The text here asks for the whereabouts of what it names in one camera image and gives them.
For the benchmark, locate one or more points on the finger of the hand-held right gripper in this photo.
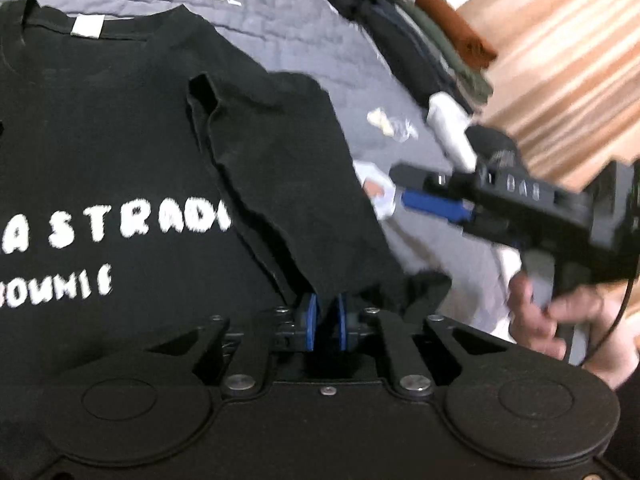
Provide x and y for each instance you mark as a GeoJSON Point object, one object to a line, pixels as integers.
{"type": "Point", "coordinates": [430, 180]}
{"type": "Point", "coordinates": [435, 205]}

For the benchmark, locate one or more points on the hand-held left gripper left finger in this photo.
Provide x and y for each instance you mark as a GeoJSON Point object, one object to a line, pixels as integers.
{"type": "Point", "coordinates": [310, 325]}

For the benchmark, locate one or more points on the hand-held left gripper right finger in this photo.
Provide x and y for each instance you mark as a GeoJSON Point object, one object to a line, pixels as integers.
{"type": "Point", "coordinates": [343, 322]}

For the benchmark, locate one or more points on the black t-shirt white print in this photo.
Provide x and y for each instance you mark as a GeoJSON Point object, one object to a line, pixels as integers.
{"type": "Point", "coordinates": [100, 135]}

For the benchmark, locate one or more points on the stack of folded clothes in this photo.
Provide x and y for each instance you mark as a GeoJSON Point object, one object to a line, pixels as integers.
{"type": "Point", "coordinates": [425, 60]}

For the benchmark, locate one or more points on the person's right hand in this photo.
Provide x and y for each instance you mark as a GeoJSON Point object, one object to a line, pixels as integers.
{"type": "Point", "coordinates": [535, 325]}

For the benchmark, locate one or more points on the black garment grey print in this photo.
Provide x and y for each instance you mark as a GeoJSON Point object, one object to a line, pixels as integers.
{"type": "Point", "coordinates": [492, 147]}

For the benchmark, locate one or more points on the grey quilted bedspread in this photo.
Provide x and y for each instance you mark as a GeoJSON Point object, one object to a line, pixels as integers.
{"type": "Point", "coordinates": [310, 40]}

